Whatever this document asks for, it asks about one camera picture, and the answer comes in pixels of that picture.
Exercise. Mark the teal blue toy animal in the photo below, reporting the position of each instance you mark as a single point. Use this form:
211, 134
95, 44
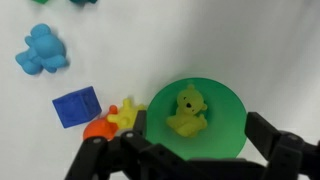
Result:
84, 1

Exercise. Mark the yellow toy bear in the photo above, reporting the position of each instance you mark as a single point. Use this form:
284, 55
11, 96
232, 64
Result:
188, 119

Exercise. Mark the green plastic bowl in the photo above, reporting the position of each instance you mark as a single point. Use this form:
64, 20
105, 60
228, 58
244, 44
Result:
226, 116

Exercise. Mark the blue soft cube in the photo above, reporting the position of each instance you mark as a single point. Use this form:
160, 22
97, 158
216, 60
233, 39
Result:
77, 107

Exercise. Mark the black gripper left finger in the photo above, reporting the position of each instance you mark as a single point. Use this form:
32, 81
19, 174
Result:
132, 154

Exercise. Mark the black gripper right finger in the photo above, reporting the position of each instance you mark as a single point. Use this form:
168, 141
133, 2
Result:
288, 154

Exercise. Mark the light blue toy bear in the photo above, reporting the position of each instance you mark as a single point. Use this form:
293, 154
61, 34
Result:
45, 51

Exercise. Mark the orange toy animal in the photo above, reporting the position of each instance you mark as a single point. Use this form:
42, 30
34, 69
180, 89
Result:
102, 127

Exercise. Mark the yellow toy giraffe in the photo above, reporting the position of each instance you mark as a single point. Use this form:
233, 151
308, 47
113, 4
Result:
126, 116

